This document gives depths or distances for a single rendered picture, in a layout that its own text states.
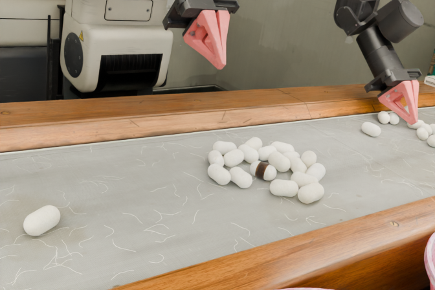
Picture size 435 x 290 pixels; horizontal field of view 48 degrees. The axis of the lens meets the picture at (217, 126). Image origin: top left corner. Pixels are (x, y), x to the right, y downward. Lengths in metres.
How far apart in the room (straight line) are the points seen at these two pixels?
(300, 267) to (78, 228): 0.21
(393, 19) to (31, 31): 0.89
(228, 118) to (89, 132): 0.23
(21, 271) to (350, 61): 2.26
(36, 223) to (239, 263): 0.19
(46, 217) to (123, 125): 0.26
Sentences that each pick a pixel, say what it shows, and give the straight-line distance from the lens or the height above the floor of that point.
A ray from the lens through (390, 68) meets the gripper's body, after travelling 0.98.
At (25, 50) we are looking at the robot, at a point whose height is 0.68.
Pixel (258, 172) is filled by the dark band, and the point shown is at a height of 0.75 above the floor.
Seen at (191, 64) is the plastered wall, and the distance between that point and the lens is 3.15.
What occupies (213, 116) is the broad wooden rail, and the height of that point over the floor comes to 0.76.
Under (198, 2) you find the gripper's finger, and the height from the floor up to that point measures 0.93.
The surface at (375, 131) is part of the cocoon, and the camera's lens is 0.88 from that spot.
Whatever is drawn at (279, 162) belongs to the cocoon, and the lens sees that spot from 0.66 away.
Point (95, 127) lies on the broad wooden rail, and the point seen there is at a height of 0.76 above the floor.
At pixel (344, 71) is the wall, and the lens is 2.59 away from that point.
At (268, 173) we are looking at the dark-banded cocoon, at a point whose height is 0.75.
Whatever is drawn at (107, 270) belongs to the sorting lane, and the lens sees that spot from 0.45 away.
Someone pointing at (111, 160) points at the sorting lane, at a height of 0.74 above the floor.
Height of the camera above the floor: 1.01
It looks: 20 degrees down
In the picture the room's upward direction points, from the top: 9 degrees clockwise
